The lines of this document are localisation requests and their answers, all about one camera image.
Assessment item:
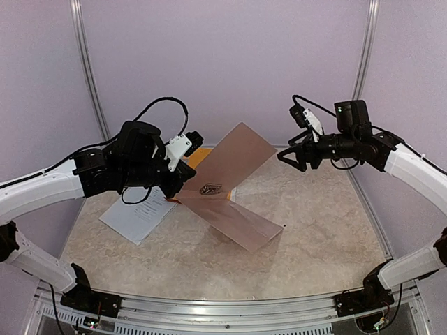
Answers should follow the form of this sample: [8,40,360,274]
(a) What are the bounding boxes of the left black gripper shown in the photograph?
[121,148,196,198]

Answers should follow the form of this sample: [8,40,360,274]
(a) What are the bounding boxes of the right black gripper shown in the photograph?
[277,127,358,172]

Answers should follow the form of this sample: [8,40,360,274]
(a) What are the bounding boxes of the translucent grey plastic sheet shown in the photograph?
[176,122,282,253]

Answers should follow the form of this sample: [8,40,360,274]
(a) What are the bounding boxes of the remaining white paper stack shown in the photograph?
[99,187,177,246]

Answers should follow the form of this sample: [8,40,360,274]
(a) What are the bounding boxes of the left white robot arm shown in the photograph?
[1,121,203,311]

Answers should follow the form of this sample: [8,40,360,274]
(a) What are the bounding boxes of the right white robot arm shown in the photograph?
[277,96,446,310]

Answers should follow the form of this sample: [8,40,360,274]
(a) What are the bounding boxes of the metal clip in grey folder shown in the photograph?
[200,183,222,195]

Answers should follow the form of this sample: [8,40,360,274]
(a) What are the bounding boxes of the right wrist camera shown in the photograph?
[289,104,324,142]

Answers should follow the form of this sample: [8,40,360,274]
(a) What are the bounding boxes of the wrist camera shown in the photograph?
[165,131,203,172]
[289,104,324,142]

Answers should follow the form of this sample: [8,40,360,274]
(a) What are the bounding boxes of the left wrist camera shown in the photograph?
[165,131,203,172]

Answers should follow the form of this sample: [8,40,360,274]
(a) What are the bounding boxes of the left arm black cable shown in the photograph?
[0,96,190,207]

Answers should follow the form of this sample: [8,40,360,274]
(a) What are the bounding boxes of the front aluminium rail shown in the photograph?
[23,283,432,334]

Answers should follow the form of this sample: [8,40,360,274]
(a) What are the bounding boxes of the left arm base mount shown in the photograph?
[61,288,122,318]

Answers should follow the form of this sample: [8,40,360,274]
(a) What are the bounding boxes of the right aluminium frame post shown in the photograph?
[352,0,380,100]

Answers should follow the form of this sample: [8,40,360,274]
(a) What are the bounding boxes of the aluminium frame post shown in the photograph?
[69,0,111,140]
[352,0,380,100]

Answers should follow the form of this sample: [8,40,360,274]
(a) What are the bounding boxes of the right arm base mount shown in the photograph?
[334,290,395,318]

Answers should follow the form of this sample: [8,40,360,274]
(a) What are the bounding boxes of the left aluminium frame post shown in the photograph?
[69,0,111,140]

